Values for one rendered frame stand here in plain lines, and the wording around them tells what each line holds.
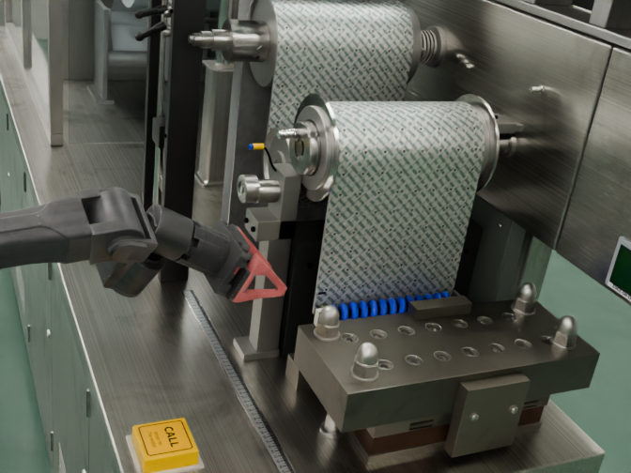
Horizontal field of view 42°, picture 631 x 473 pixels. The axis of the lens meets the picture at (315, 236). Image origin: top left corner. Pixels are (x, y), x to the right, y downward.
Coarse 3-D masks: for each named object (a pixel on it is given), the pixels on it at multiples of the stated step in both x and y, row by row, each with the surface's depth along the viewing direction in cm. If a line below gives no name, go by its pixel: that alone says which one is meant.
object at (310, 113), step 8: (304, 112) 114; (312, 112) 111; (320, 112) 110; (320, 120) 109; (320, 128) 109; (328, 128) 108; (320, 136) 110; (328, 136) 108; (488, 136) 118; (328, 144) 108; (488, 144) 118; (328, 152) 108; (488, 152) 119; (320, 160) 110; (328, 160) 108; (320, 168) 110; (328, 168) 109; (304, 176) 115; (312, 176) 113; (320, 176) 110; (304, 184) 115; (312, 184) 113; (320, 184) 111
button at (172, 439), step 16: (144, 432) 105; (160, 432) 106; (176, 432) 106; (144, 448) 103; (160, 448) 103; (176, 448) 103; (192, 448) 104; (144, 464) 101; (160, 464) 102; (176, 464) 103; (192, 464) 104
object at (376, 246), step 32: (416, 192) 116; (448, 192) 118; (352, 224) 114; (384, 224) 116; (416, 224) 118; (448, 224) 121; (320, 256) 115; (352, 256) 116; (384, 256) 119; (416, 256) 121; (448, 256) 124; (320, 288) 117; (352, 288) 119; (384, 288) 121; (416, 288) 124; (448, 288) 127
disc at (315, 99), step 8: (312, 96) 112; (320, 96) 110; (304, 104) 115; (312, 104) 113; (320, 104) 110; (328, 104) 108; (328, 112) 108; (296, 120) 118; (328, 120) 108; (336, 128) 107; (336, 136) 107; (336, 144) 107; (336, 152) 107; (336, 160) 107; (336, 168) 108; (328, 176) 109; (328, 184) 110; (304, 192) 117; (312, 192) 114; (320, 192) 112; (328, 192) 110; (312, 200) 115; (320, 200) 112
